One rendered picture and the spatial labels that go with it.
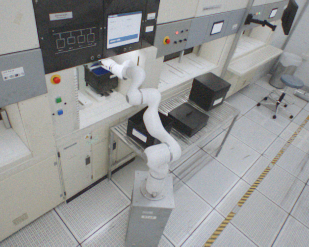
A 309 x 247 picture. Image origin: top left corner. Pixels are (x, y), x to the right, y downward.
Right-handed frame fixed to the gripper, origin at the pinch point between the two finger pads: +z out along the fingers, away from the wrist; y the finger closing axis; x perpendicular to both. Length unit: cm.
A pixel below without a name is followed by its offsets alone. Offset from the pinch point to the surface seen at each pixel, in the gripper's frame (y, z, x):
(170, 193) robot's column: -21, -110, -46
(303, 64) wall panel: 426, -78, -75
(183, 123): 34, -73, -36
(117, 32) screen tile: -10.2, -30.3, 35.2
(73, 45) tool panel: -42, -30, 32
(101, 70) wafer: 0.2, 0.1, -11.0
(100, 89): -7.9, -10.0, -21.5
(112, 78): 4.2, -10.1, -14.6
